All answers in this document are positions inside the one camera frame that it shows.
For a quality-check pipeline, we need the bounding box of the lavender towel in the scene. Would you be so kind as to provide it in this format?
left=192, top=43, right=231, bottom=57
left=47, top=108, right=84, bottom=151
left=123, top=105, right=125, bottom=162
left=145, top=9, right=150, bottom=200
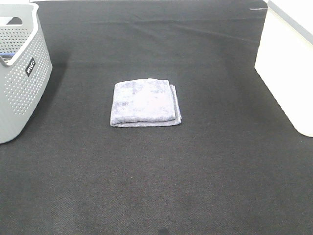
left=110, top=78, right=182, bottom=127

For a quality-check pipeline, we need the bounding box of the black table mat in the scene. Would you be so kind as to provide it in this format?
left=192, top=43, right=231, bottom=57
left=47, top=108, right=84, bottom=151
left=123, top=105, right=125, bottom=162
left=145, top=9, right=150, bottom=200
left=0, top=0, right=313, bottom=235

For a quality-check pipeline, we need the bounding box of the white storage box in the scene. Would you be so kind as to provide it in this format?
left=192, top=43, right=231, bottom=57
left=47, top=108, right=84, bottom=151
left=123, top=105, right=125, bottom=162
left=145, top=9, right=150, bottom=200
left=255, top=0, right=313, bottom=137

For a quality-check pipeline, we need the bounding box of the grey perforated laundry basket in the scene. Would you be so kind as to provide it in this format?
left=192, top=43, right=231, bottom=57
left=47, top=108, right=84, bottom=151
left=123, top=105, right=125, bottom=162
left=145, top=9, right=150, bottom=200
left=0, top=0, right=52, bottom=143

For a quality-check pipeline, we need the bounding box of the blue towel in basket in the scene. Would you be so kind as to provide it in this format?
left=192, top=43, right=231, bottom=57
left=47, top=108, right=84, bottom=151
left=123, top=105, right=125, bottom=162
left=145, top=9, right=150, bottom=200
left=0, top=52, right=15, bottom=60

